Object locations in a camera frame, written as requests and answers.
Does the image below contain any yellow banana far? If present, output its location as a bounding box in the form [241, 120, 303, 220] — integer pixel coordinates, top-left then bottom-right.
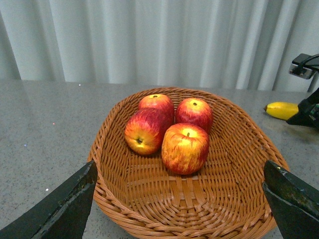
[264, 102, 299, 120]

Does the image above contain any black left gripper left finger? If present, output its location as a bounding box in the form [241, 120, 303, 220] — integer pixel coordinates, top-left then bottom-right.
[0, 161, 97, 239]

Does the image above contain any brown woven wicker basket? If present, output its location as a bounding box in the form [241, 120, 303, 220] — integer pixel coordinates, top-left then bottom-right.
[88, 87, 288, 239]

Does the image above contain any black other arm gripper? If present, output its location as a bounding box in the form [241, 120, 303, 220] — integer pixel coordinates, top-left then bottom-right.
[286, 89, 319, 128]

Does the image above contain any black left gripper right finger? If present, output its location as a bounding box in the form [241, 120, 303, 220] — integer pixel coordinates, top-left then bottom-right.
[262, 160, 319, 239]

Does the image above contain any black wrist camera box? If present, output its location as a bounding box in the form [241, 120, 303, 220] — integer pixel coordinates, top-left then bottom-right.
[289, 53, 319, 80]

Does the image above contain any white pleated curtain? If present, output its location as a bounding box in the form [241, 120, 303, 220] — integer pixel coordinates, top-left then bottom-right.
[0, 0, 319, 92]

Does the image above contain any red yellow apple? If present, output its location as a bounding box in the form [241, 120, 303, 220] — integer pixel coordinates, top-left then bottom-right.
[161, 123, 209, 175]

